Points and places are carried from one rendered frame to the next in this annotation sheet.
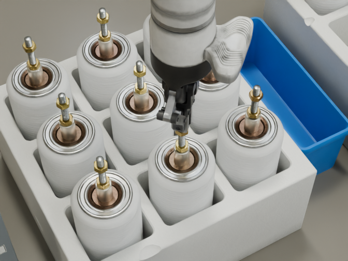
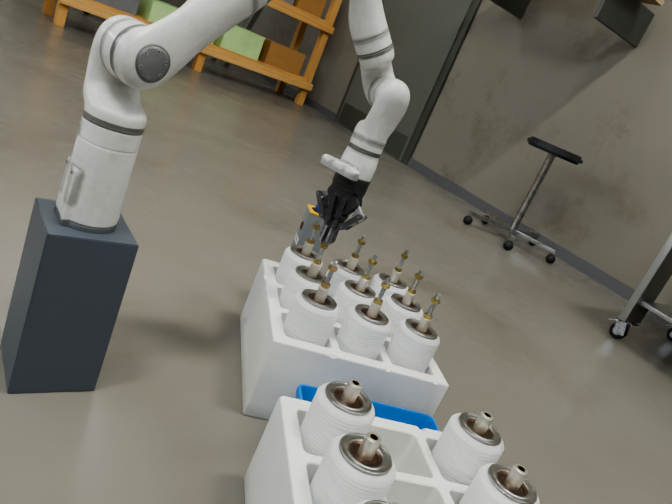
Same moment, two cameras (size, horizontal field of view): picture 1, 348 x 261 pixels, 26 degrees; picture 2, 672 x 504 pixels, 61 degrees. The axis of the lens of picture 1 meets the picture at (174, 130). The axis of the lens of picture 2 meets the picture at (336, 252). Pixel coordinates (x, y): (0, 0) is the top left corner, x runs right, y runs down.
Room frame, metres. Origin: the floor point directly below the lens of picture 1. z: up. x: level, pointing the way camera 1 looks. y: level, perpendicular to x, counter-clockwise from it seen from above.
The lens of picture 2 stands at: (0.85, -1.16, 0.70)
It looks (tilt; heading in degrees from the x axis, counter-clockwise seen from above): 18 degrees down; 101
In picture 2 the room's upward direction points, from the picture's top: 23 degrees clockwise
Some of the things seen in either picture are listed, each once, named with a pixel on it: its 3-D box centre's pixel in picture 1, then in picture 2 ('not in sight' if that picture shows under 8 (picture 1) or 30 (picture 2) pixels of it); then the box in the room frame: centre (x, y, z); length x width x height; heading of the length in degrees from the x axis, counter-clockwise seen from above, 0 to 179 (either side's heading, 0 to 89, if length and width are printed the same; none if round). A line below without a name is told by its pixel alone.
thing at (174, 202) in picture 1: (181, 192); (296, 310); (0.59, -0.01, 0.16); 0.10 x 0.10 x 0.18
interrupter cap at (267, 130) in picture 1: (251, 127); (319, 299); (0.65, -0.11, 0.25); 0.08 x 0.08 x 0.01
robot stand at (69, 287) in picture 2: not in sight; (66, 297); (0.29, -0.38, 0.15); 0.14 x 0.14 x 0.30; 52
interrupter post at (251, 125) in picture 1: (252, 121); (321, 294); (0.65, -0.11, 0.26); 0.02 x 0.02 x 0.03
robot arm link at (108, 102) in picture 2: not in sight; (125, 77); (0.28, -0.38, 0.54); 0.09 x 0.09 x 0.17; 67
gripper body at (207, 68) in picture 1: (182, 65); (346, 191); (0.59, -0.01, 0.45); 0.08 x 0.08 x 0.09
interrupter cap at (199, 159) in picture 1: (181, 159); (311, 275); (0.59, -0.01, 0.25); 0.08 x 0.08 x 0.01
